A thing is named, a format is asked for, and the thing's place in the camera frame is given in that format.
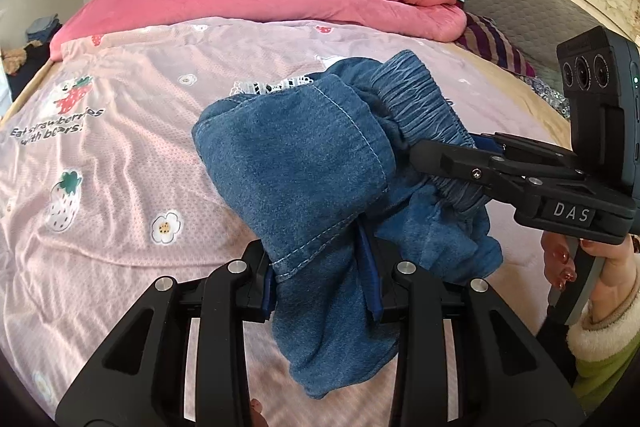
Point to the person's right forearm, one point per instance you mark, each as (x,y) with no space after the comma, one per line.
(605,337)

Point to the person's right hand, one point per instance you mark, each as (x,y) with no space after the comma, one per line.
(620,272)

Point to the blue denim pants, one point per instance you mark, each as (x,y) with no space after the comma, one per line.
(290,167)

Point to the purple striped pillow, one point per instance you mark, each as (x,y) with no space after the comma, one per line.
(495,44)

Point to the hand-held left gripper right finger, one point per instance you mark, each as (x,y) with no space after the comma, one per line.
(371,272)

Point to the pile of folded clothes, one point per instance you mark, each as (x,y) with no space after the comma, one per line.
(42,29)

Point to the beige bed pad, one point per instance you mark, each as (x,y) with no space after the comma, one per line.
(520,117)

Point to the brown plush toy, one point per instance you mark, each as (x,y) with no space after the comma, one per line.
(15,59)

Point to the grey patterned cloth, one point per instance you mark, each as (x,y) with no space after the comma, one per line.
(547,94)

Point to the person's left hand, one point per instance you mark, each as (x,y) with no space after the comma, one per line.
(257,412)

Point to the pink strawberry print bedsheet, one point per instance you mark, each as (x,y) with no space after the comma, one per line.
(125,157)

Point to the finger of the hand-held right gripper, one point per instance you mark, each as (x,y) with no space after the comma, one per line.
(450,162)
(540,159)

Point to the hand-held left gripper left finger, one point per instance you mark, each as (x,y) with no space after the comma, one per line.
(267,292)

